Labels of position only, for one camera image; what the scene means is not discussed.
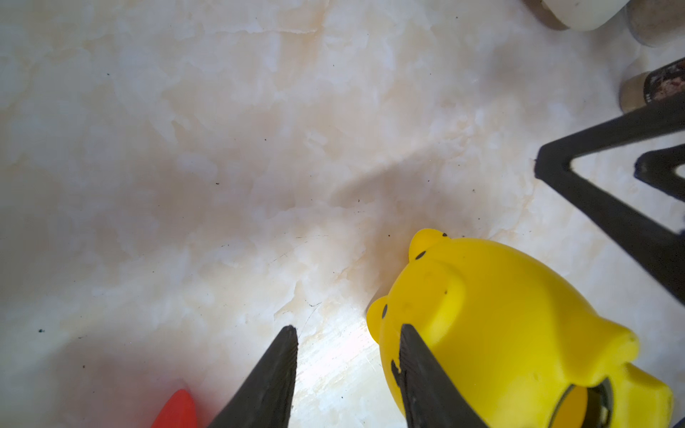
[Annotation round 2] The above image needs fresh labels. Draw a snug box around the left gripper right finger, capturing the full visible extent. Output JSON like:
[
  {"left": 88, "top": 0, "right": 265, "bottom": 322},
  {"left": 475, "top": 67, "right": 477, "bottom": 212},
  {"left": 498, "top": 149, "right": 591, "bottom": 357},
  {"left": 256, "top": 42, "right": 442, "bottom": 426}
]
[{"left": 391, "top": 324, "right": 487, "bottom": 428}]

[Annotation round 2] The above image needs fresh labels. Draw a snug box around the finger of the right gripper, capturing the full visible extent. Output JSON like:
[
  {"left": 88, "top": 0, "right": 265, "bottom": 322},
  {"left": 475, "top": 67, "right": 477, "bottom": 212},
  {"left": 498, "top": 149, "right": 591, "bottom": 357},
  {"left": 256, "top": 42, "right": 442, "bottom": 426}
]
[
  {"left": 534, "top": 94, "right": 684, "bottom": 301},
  {"left": 634, "top": 144, "right": 685, "bottom": 202}
]

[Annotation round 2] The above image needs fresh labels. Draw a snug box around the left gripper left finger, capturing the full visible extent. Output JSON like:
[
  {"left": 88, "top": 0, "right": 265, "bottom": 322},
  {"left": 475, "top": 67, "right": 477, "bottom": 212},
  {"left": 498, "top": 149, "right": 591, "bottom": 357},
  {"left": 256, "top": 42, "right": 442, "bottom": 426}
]
[{"left": 210, "top": 326, "right": 298, "bottom": 427}]

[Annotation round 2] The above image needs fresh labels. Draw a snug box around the red piggy bank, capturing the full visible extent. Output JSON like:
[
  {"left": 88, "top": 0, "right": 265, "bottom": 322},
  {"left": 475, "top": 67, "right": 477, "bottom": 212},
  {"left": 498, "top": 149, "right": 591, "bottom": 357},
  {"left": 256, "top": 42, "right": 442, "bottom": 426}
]
[{"left": 152, "top": 389, "right": 198, "bottom": 428}]

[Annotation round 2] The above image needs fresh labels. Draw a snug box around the yellow piggy bank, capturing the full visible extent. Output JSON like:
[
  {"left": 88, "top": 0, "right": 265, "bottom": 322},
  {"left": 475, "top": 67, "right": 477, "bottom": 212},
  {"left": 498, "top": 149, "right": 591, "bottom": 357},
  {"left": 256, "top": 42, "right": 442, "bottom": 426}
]
[{"left": 366, "top": 229, "right": 674, "bottom": 427}]

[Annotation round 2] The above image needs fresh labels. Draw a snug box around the glass spice jar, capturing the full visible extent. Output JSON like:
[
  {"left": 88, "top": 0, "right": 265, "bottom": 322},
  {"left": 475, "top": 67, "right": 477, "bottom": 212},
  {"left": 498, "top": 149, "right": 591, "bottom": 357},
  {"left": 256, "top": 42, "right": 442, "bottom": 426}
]
[{"left": 619, "top": 58, "right": 684, "bottom": 113}]

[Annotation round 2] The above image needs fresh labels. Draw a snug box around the mint green toaster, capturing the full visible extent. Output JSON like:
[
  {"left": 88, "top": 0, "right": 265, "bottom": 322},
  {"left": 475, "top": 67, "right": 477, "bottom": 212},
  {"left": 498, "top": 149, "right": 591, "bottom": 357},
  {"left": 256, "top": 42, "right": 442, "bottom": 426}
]
[{"left": 523, "top": 0, "right": 629, "bottom": 31}]

